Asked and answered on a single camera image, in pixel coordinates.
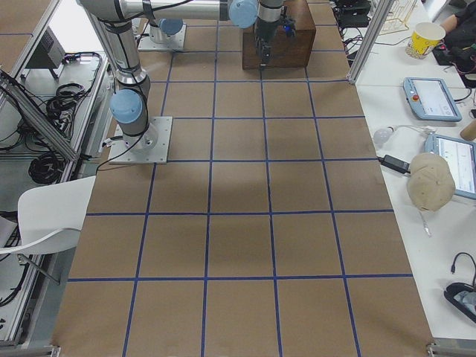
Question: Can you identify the beige cap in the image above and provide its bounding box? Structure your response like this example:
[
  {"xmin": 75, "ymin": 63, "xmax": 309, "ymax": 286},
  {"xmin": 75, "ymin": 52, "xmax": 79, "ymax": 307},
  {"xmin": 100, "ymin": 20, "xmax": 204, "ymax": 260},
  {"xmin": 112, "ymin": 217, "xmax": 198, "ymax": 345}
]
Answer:
[{"xmin": 407, "ymin": 152, "xmax": 456, "ymax": 211}]

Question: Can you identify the black glasses case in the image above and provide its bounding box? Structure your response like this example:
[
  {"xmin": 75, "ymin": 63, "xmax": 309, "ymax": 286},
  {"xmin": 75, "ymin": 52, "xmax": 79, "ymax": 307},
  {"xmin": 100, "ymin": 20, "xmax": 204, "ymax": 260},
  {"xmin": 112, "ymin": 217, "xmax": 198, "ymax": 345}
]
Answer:
[{"xmin": 443, "ymin": 283, "xmax": 475, "ymax": 322}]

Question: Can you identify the black power adapter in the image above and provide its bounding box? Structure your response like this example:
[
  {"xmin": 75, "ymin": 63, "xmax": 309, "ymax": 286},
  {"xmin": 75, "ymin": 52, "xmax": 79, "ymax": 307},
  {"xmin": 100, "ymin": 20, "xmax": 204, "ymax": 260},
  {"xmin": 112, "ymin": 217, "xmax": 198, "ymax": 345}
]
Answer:
[{"xmin": 377, "ymin": 155, "xmax": 411, "ymax": 174}]

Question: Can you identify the brown wooden drawer cabinet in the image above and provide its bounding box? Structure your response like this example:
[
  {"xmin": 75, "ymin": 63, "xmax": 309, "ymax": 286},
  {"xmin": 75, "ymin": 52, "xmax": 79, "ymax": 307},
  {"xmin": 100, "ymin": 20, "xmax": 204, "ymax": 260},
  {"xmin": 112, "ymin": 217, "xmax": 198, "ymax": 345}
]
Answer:
[{"xmin": 242, "ymin": 1, "xmax": 316, "ymax": 69}]

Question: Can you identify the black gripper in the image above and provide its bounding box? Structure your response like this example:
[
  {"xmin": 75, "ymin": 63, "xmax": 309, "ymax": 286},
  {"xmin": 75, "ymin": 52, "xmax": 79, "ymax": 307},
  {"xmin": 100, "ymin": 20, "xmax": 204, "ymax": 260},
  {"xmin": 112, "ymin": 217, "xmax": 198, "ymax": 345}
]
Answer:
[{"xmin": 254, "ymin": 18, "xmax": 283, "ymax": 68}]

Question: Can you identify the blue teach pendant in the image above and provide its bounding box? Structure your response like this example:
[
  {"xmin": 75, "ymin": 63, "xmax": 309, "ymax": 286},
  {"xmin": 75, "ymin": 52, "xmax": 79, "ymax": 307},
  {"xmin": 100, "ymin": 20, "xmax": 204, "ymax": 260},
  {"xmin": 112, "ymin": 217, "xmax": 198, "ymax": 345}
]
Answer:
[
  {"xmin": 425, "ymin": 134, "xmax": 475, "ymax": 200},
  {"xmin": 402, "ymin": 77, "xmax": 463, "ymax": 122}
]

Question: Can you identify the gold wire rack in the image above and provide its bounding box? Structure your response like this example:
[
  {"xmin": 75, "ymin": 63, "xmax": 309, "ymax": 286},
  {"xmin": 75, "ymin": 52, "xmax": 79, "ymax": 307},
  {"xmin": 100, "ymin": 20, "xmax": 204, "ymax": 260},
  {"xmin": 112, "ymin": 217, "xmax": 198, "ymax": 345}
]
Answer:
[{"xmin": 380, "ymin": 0, "xmax": 417, "ymax": 35}]

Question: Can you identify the white light bulb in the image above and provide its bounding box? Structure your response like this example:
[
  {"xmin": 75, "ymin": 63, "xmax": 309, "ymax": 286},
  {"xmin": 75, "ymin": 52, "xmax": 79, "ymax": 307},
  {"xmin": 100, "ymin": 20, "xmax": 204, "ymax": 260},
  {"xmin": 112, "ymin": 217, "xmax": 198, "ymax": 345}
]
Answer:
[{"xmin": 373, "ymin": 126, "xmax": 395, "ymax": 147}]

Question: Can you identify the white chair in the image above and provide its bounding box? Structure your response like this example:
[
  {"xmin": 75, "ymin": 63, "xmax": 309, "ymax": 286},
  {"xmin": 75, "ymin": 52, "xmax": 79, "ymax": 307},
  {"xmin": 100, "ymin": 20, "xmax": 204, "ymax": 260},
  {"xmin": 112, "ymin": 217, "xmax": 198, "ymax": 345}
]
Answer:
[{"xmin": 1, "ymin": 176, "xmax": 96, "ymax": 255}]

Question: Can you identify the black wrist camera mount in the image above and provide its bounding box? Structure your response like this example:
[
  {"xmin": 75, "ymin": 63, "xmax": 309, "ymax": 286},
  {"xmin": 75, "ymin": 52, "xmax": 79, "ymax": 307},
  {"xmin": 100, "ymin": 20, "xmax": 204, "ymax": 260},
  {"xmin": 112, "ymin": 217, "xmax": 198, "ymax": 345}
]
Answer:
[{"xmin": 280, "ymin": 6, "xmax": 296, "ymax": 37}]

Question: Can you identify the aluminium frame post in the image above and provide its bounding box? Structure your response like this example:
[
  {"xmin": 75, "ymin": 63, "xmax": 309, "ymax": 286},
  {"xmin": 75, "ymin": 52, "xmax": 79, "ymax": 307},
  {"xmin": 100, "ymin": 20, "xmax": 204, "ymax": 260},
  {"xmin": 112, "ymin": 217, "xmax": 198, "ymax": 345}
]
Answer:
[{"xmin": 347, "ymin": 0, "xmax": 394, "ymax": 84}]

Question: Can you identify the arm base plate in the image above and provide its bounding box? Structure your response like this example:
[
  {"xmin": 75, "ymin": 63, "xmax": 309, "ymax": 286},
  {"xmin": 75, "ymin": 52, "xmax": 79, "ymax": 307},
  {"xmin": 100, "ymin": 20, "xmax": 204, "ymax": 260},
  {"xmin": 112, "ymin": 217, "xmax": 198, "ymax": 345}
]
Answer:
[
  {"xmin": 108, "ymin": 116, "xmax": 173, "ymax": 164},
  {"xmin": 138, "ymin": 23, "xmax": 187, "ymax": 52}
]

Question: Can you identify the cardboard tube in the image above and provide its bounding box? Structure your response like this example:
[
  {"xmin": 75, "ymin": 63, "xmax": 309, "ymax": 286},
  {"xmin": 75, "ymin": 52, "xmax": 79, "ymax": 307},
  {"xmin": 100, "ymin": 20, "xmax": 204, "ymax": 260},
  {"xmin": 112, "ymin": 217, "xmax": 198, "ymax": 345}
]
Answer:
[{"xmin": 460, "ymin": 120, "xmax": 476, "ymax": 141}]

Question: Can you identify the yellow popcorn cup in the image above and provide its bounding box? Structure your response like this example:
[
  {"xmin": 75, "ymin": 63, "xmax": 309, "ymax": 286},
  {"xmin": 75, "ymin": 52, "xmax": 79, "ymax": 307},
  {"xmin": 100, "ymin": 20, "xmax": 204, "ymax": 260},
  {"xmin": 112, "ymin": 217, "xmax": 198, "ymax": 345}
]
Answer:
[{"xmin": 405, "ymin": 22, "xmax": 446, "ymax": 60}]

